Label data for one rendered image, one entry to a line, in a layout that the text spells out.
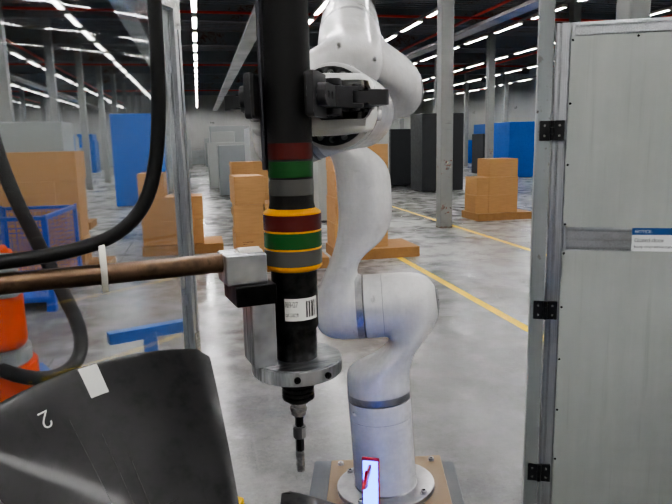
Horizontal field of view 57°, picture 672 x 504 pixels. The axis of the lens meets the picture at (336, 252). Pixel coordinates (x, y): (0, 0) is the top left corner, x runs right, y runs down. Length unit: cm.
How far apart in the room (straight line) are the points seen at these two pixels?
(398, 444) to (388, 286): 30
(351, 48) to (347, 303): 48
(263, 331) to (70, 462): 21
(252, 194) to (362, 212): 689
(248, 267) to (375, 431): 78
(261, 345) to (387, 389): 71
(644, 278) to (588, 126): 55
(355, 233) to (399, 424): 36
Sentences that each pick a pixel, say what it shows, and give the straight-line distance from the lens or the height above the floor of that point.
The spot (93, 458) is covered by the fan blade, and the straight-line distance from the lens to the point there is 58.
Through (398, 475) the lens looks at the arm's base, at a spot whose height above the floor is 101.
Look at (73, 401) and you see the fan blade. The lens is 60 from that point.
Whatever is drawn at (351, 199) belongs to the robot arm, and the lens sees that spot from 110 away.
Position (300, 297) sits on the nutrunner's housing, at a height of 152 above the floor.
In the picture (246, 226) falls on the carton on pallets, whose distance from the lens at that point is 800.
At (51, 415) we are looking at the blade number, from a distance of 60.
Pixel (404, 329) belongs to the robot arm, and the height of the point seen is 129.
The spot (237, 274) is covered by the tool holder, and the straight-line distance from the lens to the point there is 44.
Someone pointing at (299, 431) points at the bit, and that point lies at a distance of 51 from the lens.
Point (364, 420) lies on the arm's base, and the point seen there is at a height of 112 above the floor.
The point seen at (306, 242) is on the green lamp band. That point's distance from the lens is 45.
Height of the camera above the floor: 163
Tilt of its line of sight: 10 degrees down
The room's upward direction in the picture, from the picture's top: 1 degrees counter-clockwise
